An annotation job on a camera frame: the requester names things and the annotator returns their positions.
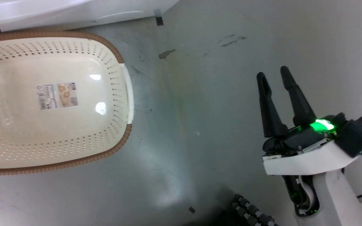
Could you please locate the black tape strip marker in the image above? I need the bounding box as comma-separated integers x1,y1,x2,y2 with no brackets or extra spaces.
154,9,164,26

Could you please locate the printed label sticker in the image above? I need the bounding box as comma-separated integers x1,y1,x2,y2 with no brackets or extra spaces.
36,82,79,110

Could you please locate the white washing machine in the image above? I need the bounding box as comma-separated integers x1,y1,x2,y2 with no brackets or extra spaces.
0,0,181,33

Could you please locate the cream perforated laundry basket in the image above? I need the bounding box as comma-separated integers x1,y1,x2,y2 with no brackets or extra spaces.
0,30,134,175

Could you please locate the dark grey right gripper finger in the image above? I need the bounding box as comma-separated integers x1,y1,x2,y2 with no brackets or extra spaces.
280,66,317,127
256,72,289,138

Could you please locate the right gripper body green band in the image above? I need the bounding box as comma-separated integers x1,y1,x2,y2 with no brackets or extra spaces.
262,116,360,176

